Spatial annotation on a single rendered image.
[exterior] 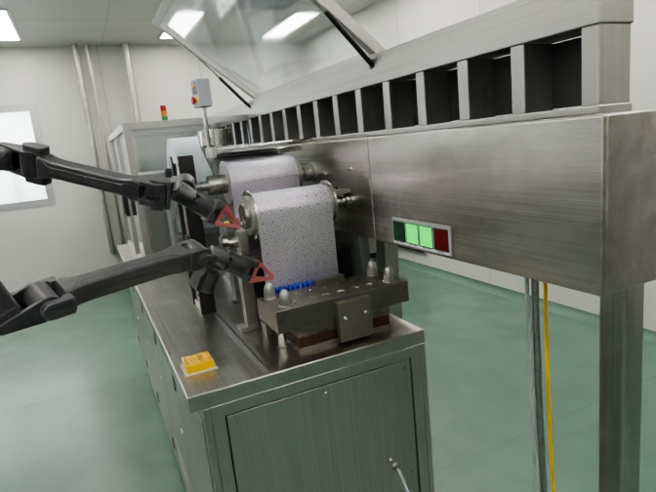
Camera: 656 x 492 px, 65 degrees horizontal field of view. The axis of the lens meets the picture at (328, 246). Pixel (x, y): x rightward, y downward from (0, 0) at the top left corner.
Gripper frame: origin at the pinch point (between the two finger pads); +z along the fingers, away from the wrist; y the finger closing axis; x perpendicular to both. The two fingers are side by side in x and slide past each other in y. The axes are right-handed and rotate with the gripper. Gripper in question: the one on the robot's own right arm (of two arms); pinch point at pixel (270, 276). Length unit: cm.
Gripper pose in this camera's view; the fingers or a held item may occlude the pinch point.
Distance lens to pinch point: 151.9
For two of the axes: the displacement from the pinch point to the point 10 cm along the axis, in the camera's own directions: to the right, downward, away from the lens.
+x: 3.6, -9.3, 0.2
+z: 8.3, 3.3, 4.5
